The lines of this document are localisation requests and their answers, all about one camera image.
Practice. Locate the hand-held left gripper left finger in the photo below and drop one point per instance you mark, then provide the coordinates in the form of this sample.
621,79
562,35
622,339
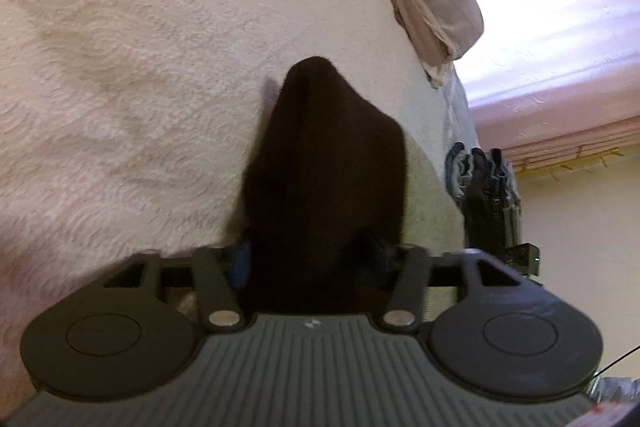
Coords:
241,264

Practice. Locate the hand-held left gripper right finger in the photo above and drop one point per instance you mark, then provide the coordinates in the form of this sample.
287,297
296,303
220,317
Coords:
407,277

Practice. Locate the black garment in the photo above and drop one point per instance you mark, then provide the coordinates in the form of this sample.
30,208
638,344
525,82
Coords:
325,167

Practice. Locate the grey-blue clothes pile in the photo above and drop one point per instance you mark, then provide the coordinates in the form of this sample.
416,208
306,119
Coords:
482,197

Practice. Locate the black device with green light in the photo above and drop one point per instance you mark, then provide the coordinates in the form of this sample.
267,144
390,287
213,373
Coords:
525,254

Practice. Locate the pink curtain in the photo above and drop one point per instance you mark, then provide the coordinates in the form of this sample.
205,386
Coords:
550,32

